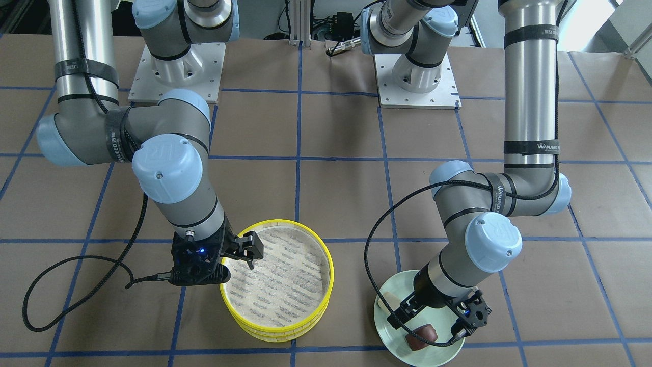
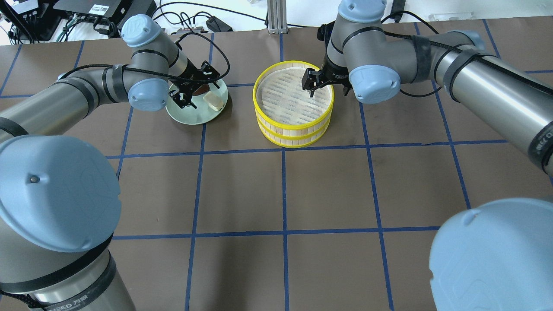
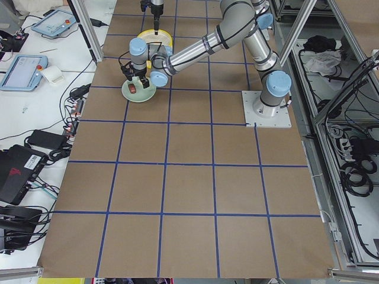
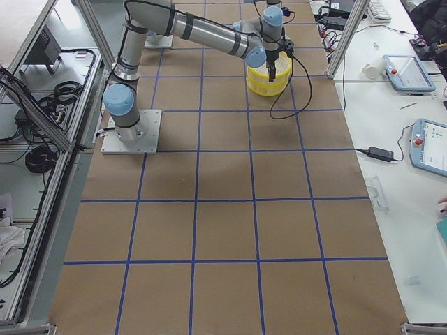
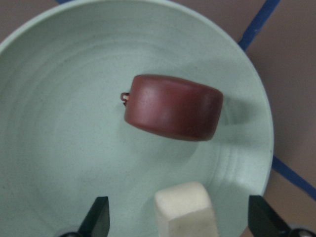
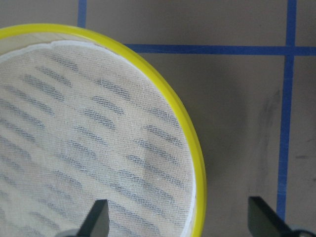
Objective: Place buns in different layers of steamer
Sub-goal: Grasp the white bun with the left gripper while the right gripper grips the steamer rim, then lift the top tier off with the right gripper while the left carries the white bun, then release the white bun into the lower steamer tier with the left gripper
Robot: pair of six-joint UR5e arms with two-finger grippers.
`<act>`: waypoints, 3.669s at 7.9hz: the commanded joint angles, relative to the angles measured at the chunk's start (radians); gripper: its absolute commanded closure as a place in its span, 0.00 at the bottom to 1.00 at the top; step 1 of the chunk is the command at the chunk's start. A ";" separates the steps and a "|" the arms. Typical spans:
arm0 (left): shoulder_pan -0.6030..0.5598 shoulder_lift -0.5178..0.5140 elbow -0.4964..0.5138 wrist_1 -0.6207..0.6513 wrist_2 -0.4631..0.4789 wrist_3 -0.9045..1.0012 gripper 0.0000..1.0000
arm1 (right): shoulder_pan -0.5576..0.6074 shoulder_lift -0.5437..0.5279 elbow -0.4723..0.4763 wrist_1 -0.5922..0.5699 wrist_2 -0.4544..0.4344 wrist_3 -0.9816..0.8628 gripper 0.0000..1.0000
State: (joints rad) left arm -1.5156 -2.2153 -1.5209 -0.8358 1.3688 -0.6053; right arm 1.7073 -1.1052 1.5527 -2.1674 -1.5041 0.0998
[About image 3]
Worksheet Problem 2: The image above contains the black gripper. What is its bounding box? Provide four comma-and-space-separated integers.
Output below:
150, 5, 163, 36
120, 61, 149, 88

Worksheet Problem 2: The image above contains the yellow steamer layer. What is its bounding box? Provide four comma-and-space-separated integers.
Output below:
138, 29, 173, 47

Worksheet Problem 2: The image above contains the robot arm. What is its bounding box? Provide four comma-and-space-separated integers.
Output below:
120, 1, 291, 115
150, 0, 164, 35

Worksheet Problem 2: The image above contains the brown bun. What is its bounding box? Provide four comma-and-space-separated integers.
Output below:
128, 84, 137, 94

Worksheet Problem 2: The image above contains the light green plate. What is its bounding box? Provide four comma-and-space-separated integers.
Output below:
121, 77, 156, 103

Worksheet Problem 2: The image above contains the far teach pendant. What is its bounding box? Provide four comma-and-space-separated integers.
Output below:
31, 9, 76, 38

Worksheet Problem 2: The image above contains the teach pendant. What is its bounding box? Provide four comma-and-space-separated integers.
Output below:
1, 55, 49, 92
31, 9, 76, 38

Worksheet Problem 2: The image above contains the black power adapter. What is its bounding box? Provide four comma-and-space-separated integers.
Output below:
27, 130, 68, 150

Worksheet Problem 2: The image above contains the near teach pendant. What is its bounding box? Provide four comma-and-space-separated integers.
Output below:
1, 55, 49, 92

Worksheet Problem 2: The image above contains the black computer box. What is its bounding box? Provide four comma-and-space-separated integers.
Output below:
1, 144, 48, 205

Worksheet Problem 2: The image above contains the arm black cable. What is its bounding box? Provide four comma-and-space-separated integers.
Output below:
117, 43, 163, 72

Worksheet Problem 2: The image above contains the aluminium frame post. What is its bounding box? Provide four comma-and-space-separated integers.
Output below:
68, 0, 104, 64

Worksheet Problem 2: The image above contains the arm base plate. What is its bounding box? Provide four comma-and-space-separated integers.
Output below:
242, 91, 291, 128

